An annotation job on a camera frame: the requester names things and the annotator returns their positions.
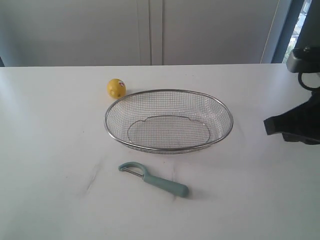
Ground white cabinet doors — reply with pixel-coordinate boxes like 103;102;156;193
0;0;288;67

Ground window with dark frame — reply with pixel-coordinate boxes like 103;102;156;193
271;0;312;64

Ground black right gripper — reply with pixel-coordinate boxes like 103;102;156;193
263;91;320;145

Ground oval metal mesh basket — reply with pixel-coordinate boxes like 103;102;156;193
104;89;234;154

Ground teal handled peeler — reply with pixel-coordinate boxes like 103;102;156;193
118;161;190;198

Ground yellow lemon with sticker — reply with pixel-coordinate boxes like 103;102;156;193
107;78;127;99

